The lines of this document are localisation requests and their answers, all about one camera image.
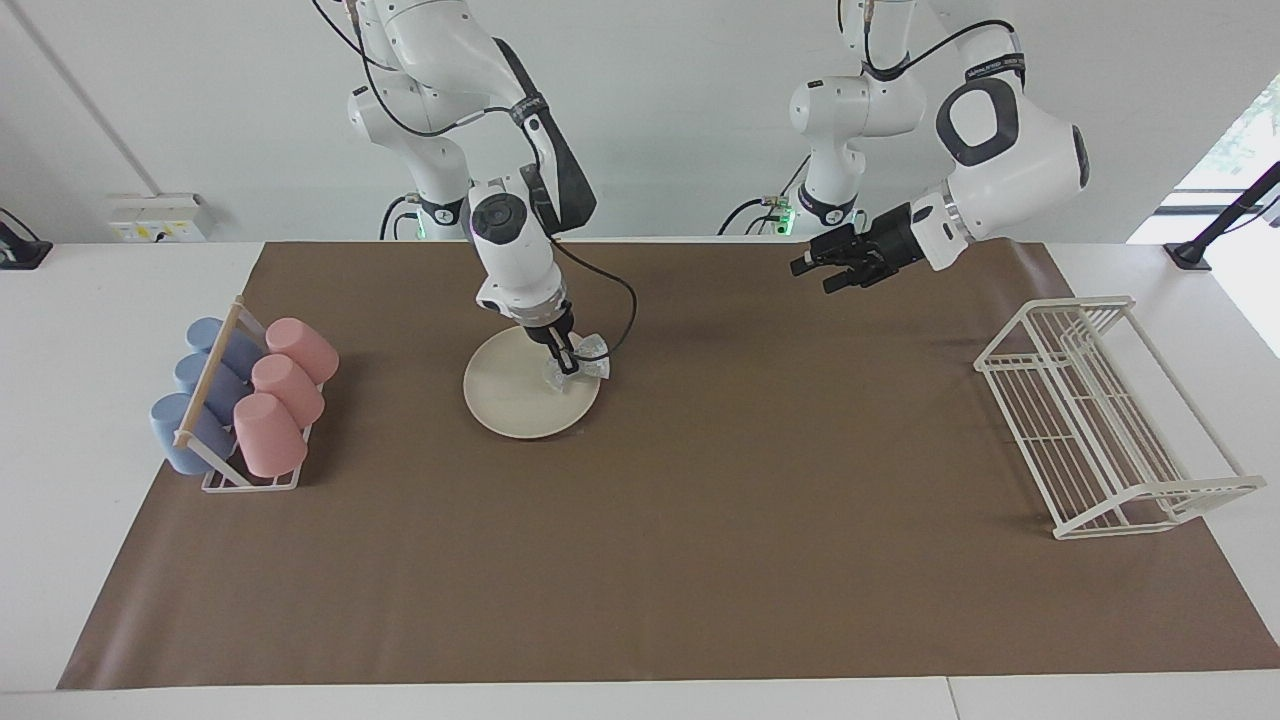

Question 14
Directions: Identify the brown table mat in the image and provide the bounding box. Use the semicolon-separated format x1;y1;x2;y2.
57;238;1280;691

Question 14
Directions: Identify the black table clamp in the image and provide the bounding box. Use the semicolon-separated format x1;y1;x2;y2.
0;206;54;272

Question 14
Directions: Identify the cup rack with wooden rod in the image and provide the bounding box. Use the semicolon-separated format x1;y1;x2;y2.
172;294;327;494

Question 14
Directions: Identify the pink plastic cup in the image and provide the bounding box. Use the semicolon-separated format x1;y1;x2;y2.
264;317;340;386
232;392;309;479
250;354;326;429

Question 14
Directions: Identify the black base cable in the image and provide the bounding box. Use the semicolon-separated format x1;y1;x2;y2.
378;193;421;242
715;150;813;238

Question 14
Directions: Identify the blue plastic cup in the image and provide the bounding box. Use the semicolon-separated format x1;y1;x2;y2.
149;392;239;476
185;317;266;381
173;352;253;426

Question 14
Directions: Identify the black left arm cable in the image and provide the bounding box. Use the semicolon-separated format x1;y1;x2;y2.
838;0;1021;83

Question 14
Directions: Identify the cream round plate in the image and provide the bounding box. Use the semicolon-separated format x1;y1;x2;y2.
462;325;603;441

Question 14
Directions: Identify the white wall power outlet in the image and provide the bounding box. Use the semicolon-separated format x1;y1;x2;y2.
107;192;209;245

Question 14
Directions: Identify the white wire dish rack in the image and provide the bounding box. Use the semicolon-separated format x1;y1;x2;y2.
973;294;1268;542

